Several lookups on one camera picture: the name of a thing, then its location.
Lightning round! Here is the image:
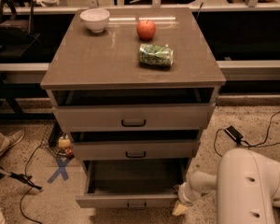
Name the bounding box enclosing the black chair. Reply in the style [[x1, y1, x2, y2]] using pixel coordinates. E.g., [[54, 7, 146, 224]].
[[0, 0, 38, 60]]

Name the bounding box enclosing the green soda can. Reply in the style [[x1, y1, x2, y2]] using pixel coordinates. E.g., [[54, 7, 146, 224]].
[[138, 44, 174, 67]]

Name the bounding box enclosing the black power adapter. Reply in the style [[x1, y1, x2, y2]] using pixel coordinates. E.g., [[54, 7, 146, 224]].
[[224, 126, 243, 144]]

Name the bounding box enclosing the grey drawer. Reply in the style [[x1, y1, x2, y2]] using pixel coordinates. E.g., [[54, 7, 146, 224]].
[[53, 105, 215, 132], [76, 159, 186, 209], [72, 140, 200, 161]]

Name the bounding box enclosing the grey drawer cabinet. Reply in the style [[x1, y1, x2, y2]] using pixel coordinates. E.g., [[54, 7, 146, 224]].
[[39, 7, 227, 185]]

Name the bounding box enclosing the blue tape cross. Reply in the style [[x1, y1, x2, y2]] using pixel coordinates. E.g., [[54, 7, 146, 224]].
[[48, 157, 71, 184]]

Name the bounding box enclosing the beige shoe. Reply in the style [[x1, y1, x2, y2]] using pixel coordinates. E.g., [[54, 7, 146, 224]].
[[3, 130, 25, 151]]

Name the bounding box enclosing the black floor cable right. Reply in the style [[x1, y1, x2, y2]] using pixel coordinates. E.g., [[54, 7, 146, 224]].
[[213, 103, 280, 158]]

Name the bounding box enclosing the grey middle drawer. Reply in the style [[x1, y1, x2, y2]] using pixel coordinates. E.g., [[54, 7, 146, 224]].
[[72, 140, 200, 161]]

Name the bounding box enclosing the black floor cable left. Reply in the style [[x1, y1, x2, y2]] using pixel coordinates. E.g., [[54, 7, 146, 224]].
[[19, 143, 45, 224]]

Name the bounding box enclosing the black floor cable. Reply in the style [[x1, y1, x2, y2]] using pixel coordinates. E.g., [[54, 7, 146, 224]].
[[19, 143, 45, 224], [213, 103, 280, 158]]

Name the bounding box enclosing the red apple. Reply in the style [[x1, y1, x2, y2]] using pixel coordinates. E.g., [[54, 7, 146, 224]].
[[136, 20, 156, 40]]

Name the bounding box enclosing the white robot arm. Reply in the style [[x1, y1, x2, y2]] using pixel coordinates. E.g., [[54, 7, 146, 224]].
[[173, 148, 280, 224]]

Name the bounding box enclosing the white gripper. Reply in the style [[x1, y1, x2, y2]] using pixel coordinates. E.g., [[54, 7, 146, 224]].
[[172, 182, 204, 217]]

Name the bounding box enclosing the white ceramic bowl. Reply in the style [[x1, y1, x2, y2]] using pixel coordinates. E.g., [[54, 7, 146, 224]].
[[80, 8, 110, 33]]

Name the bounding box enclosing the small yellow jar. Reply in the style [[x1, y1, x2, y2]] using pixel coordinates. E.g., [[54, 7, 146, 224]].
[[58, 137, 70, 148]]

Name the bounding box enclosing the grey bottom drawer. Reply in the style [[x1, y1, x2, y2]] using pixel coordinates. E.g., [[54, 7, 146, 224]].
[[76, 159, 186, 209]]

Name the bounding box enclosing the black grabber tool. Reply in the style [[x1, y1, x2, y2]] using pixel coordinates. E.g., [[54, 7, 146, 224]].
[[0, 168, 42, 190]]

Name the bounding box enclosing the grey top drawer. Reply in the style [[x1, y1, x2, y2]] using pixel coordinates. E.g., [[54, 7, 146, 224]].
[[53, 105, 215, 132]]

